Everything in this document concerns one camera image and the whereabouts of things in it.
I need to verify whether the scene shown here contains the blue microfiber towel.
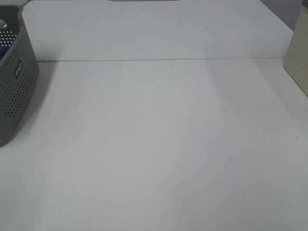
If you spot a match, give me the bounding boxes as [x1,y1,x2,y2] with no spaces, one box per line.
[0,46,8,59]

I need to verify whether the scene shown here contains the beige box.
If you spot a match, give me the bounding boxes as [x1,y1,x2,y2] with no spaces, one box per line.
[283,0,308,94]

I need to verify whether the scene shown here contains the grey perforated plastic basket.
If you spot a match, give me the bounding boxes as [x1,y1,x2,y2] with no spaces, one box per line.
[0,5,39,145]

